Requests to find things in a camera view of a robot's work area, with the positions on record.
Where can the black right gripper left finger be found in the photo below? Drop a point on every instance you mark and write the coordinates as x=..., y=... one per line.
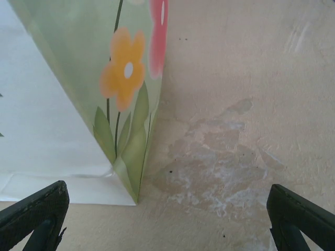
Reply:
x=34, y=219

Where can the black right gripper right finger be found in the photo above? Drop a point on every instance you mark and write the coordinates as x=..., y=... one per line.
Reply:
x=301, y=222

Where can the illustrated green white paper bag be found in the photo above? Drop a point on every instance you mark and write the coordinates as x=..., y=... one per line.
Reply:
x=78, y=52

